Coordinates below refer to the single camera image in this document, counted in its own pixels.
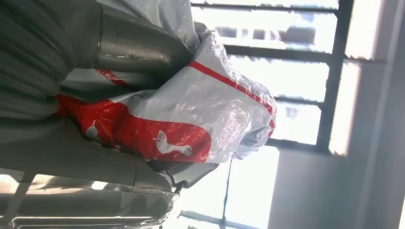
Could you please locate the dark window frame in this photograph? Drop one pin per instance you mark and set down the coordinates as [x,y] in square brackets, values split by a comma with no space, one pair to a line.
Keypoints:
[226,189]
[335,47]

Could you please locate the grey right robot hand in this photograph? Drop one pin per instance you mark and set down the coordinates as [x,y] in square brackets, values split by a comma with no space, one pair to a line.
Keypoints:
[63,151]

